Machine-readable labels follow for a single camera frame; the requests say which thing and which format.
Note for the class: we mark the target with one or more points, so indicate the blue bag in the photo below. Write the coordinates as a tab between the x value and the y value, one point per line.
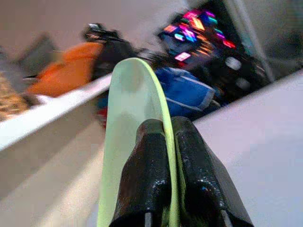
184	92

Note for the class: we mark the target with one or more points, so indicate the orange cushion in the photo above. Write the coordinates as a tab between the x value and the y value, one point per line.
68	68

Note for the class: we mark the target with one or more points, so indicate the brown speckled cushion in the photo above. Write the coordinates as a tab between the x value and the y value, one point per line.
11	99

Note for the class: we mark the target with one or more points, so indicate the black case with colourful stickers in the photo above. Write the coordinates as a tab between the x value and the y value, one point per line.
196	35

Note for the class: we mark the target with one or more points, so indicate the light green plate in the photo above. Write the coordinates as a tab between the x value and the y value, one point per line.
132	94

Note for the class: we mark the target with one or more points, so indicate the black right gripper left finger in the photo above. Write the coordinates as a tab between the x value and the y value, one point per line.
146	170

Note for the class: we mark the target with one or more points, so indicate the black bag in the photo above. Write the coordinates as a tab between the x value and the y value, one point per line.
111	52

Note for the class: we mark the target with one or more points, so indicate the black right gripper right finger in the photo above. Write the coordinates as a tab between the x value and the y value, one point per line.
203	184

